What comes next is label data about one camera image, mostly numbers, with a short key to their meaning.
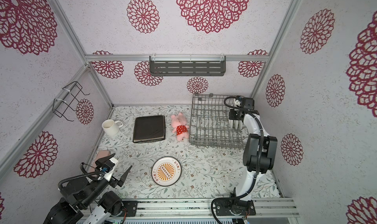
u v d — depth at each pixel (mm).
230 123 968
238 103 866
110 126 983
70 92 788
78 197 461
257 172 479
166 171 854
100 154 922
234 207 681
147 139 971
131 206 744
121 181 584
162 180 829
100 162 575
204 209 754
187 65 968
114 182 563
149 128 1023
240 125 950
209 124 1091
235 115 848
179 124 1008
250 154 509
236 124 950
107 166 505
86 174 422
